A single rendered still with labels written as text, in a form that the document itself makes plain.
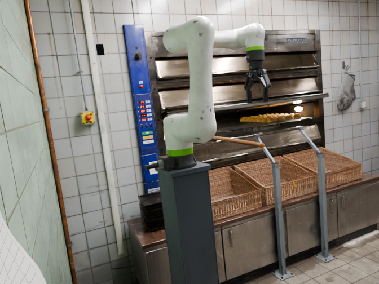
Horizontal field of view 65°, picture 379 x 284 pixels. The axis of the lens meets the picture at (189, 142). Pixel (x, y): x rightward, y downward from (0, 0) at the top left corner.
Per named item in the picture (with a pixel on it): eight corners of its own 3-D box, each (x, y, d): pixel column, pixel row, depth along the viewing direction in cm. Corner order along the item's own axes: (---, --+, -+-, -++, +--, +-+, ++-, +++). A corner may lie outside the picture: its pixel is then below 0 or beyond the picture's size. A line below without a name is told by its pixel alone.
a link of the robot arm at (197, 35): (201, 144, 120) (199, 8, 116) (176, 142, 132) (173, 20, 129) (223, 142, 128) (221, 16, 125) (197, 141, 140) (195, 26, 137)
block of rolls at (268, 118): (238, 121, 373) (238, 117, 372) (269, 116, 391) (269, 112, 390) (269, 123, 317) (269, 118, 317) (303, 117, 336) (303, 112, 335)
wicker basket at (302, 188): (234, 192, 288) (232, 164, 284) (281, 181, 310) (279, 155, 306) (267, 207, 244) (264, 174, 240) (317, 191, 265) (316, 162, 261)
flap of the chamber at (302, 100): (167, 116, 240) (161, 120, 259) (329, 96, 309) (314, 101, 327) (167, 114, 241) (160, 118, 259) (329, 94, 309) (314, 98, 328)
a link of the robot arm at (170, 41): (176, 50, 130) (172, 22, 128) (159, 56, 140) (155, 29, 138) (206, 49, 142) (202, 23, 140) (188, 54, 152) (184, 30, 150)
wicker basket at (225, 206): (177, 207, 264) (173, 177, 260) (230, 193, 287) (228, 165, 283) (202, 226, 220) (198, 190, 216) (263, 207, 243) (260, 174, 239)
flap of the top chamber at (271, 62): (158, 80, 249) (153, 59, 253) (317, 68, 318) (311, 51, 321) (159, 78, 245) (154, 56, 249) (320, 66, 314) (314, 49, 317)
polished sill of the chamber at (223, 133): (162, 145, 263) (162, 141, 262) (314, 120, 332) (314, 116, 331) (164, 146, 257) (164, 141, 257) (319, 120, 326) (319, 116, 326)
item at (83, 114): (81, 124, 229) (79, 111, 227) (95, 123, 233) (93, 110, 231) (82, 125, 222) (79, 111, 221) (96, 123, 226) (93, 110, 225)
